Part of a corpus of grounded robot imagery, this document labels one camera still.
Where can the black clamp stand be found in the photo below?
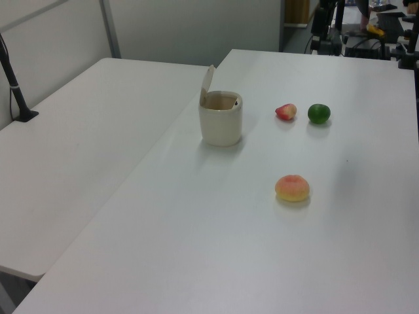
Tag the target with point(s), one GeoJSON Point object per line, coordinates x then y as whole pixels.
{"type": "Point", "coordinates": [408, 55]}

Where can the yellow object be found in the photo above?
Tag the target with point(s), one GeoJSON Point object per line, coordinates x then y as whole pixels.
{"type": "Point", "coordinates": [375, 30]}

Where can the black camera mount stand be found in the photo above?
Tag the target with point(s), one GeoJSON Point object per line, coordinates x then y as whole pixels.
{"type": "Point", "coordinates": [322, 29]}

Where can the red toy strawberry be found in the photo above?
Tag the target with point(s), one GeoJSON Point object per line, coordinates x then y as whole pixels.
{"type": "Point", "coordinates": [285, 112]}

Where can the beige plastic garbage bin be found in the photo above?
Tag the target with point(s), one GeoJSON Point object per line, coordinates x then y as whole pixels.
{"type": "Point", "coordinates": [221, 127]}

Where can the orange yellow toy peach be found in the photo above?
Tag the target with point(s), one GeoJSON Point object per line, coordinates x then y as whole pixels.
{"type": "Point", "coordinates": [292, 188]}

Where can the grey metal partition post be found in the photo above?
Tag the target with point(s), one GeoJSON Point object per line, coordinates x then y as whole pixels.
{"type": "Point", "coordinates": [111, 32]}

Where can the green toy lime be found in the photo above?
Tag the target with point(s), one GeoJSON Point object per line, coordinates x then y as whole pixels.
{"type": "Point", "coordinates": [319, 114]}

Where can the light wooden board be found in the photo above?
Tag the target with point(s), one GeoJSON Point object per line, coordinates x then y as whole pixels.
{"type": "Point", "coordinates": [296, 11]}

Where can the black pole with white band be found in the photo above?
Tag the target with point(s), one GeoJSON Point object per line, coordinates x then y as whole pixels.
{"type": "Point", "coordinates": [13, 85]}

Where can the black equipment box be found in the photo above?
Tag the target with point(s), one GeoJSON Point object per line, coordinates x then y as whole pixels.
{"type": "Point", "coordinates": [363, 47]}

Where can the beige hinged bin lid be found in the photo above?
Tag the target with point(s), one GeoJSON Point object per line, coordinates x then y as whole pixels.
{"type": "Point", "coordinates": [207, 85]}

